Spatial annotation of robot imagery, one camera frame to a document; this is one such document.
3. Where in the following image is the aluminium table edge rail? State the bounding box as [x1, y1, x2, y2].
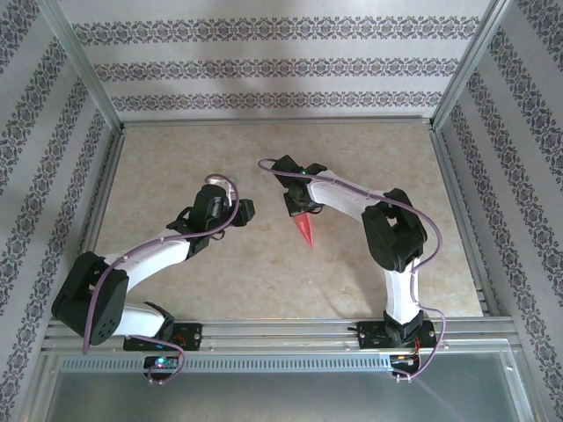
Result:
[61, 125, 127, 320]
[118, 114, 436, 128]
[428, 125, 501, 317]

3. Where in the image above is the grey metal sheet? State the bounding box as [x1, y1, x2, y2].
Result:
[39, 351, 529, 422]

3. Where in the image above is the circuit board with green light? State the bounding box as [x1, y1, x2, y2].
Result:
[143, 355, 179, 370]

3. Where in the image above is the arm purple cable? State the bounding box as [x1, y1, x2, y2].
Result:
[81, 173, 242, 386]
[257, 157, 450, 382]

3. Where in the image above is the pink paper sheet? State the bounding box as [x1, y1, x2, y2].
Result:
[292, 213, 316, 249]

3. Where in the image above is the aluminium frame post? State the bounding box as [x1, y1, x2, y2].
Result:
[37, 0, 127, 133]
[428, 0, 515, 131]

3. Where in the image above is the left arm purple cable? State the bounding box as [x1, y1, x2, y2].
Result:
[81, 173, 242, 386]

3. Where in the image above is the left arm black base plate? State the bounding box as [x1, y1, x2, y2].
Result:
[122, 322, 203, 353]

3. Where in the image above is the grey slotted cable duct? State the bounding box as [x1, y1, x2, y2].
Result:
[59, 354, 392, 373]

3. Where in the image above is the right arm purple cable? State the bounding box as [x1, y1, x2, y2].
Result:
[257, 157, 450, 382]

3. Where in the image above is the circuit board with yellow light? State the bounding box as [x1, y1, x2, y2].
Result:
[389, 353, 421, 368]

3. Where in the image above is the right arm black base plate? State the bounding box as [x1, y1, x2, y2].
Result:
[356, 319, 437, 352]

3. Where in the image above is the aluminium mounting rail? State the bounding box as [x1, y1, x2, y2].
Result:
[43, 318, 520, 353]

